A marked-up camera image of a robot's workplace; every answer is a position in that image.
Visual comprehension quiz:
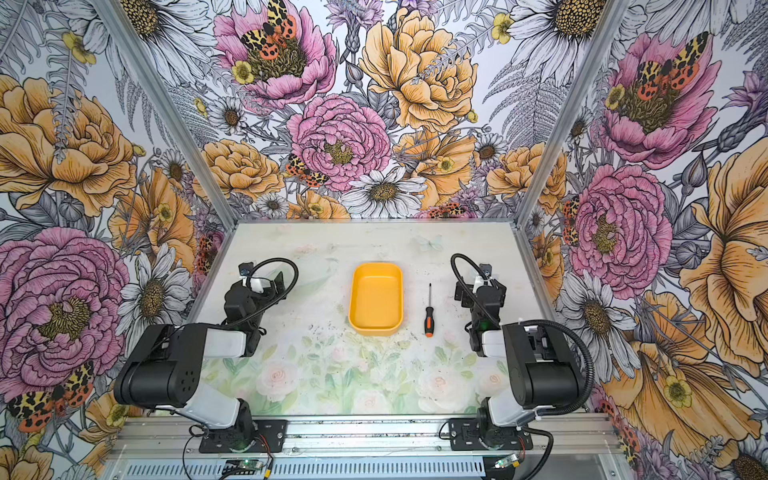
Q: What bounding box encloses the orange black handled screwdriver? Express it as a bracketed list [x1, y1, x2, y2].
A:
[424, 284, 435, 338]

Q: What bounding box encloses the right green circuit board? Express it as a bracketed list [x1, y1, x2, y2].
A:
[494, 453, 520, 469]

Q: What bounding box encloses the left green circuit board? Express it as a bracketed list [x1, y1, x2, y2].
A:
[221, 459, 268, 478]

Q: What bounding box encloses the yellow plastic bin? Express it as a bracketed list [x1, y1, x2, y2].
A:
[348, 262, 404, 336]

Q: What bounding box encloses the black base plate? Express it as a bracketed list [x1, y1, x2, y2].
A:
[199, 420, 288, 454]
[448, 418, 533, 451]

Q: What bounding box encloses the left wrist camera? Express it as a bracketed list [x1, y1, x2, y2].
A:
[238, 262, 254, 278]

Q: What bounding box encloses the aluminium mounting rail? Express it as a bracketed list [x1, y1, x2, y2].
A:
[107, 412, 621, 461]

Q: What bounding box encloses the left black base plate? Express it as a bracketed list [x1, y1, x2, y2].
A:
[199, 420, 288, 454]

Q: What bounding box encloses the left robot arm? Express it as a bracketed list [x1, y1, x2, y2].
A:
[113, 273, 287, 453]

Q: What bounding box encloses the green circuit board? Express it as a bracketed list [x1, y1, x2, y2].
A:
[221, 459, 268, 478]
[494, 453, 520, 469]

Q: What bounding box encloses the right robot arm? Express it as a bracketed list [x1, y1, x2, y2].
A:
[448, 279, 586, 451]

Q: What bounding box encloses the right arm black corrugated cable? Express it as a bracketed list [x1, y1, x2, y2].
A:
[450, 253, 596, 417]

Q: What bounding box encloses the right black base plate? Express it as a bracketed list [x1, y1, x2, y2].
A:
[448, 418, 533, 451]

